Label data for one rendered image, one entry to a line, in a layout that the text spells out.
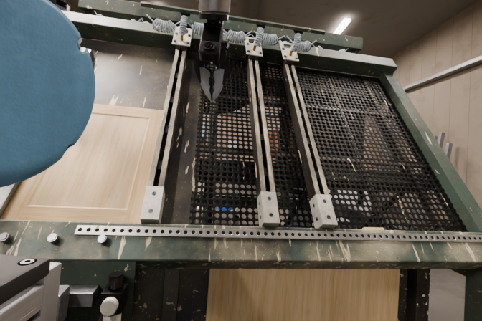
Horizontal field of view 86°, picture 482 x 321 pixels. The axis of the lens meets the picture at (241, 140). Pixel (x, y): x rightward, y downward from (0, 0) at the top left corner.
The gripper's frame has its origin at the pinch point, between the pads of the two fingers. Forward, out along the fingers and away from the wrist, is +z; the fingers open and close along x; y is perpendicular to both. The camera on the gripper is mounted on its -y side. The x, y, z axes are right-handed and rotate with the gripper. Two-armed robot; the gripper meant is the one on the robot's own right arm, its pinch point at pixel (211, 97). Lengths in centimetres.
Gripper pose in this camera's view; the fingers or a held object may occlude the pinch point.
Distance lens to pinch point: 70.3
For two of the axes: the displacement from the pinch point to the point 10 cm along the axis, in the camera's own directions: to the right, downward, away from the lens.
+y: 0.5, -4.2, 9.0
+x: -10.0, -0.7, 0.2
